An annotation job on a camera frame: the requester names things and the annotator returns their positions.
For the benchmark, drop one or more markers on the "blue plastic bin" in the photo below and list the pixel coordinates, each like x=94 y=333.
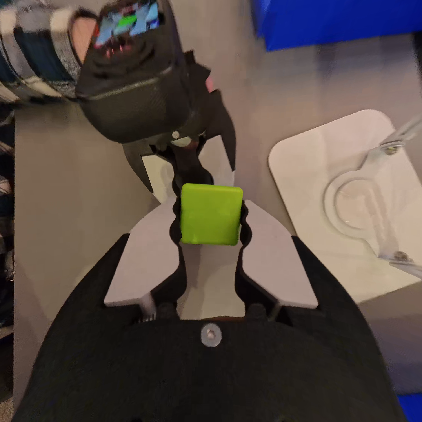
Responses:
x=412 y=410
x=329 y=23

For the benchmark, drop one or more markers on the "green cube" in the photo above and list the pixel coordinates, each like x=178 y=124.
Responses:
x=211 y=214

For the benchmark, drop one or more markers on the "person's left forearm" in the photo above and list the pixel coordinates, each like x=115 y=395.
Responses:
x=33 y=49

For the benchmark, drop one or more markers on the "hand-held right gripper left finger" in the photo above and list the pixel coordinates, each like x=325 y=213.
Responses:
x=145 y=260

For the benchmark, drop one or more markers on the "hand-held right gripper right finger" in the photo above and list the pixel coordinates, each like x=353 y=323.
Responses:
x=277 y=263

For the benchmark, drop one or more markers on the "grey desk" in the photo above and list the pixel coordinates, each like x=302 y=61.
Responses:
x=66 y=197

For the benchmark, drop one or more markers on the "person's left hand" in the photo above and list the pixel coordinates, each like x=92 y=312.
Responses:
x=82 y=36

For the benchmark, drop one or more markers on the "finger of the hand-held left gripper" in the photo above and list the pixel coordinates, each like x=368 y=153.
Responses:
x=158 y=174
x=219 y=161

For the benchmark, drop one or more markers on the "wooden board document stand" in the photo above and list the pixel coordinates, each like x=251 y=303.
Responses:
x=303 y=171

